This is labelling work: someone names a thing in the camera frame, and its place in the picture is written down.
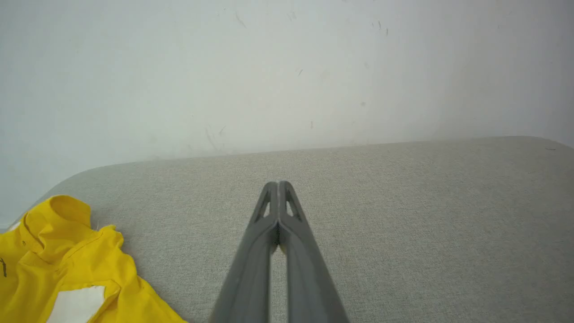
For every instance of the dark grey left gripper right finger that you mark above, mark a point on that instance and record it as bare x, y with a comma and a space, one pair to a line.
309, 278

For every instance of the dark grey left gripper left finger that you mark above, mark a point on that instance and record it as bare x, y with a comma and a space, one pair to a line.
246, 278

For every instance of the yellow cartoon face t-shirt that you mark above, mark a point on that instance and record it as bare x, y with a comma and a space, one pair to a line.
54, 251

